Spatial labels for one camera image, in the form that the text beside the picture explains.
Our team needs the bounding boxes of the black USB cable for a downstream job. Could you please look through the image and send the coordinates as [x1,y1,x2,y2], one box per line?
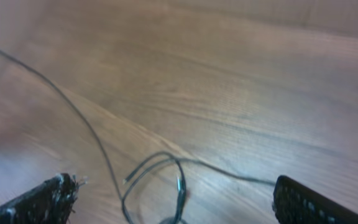
[0,39,276,224]

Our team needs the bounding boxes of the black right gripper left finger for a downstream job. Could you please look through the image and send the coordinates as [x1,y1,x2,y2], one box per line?
[0,173,87,224]

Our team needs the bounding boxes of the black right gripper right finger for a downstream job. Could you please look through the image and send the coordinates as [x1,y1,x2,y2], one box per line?
[272,175,358,224]

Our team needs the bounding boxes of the cardboard back panel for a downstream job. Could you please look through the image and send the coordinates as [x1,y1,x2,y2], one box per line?
[42,1,358,39]

